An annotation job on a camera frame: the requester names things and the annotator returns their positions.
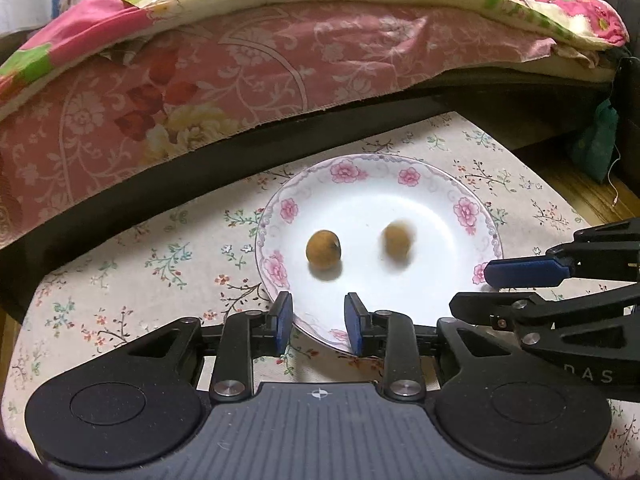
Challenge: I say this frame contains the green cloth bag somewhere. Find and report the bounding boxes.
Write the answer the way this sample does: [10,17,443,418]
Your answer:
[570,97,621,183]

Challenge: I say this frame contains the floral beige tablecloth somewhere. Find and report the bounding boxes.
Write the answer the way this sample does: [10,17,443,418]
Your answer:
[0,110,640,480]

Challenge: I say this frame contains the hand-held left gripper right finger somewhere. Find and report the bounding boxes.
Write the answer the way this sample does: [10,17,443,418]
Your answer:
[344,291,527,403]

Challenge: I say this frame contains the yellow-brown loquat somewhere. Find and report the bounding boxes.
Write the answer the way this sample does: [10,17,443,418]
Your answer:
[305,229,344,267]

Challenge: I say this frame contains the pink floral bed sheet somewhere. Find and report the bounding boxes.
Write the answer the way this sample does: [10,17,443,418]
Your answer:
[0,0,601,251]

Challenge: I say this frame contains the black bed base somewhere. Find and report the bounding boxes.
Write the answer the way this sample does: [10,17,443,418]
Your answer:
[0,67,621,326]

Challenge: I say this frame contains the patchwork floral quilt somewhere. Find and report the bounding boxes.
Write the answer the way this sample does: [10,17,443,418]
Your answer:
[0,0,630,121]

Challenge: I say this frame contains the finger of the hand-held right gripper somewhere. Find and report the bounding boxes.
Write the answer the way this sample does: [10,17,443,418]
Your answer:
[448,285,640,356]
[483,219,640,290]

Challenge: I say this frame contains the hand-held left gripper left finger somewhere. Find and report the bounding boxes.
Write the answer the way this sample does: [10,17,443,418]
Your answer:
[116,291,294,403]

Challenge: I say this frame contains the dark-tipped brown loquat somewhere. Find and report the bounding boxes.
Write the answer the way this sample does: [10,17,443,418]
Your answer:
[382,219,417,261]

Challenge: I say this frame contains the white floral plate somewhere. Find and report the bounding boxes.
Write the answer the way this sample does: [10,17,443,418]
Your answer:
[254,153,503,356]

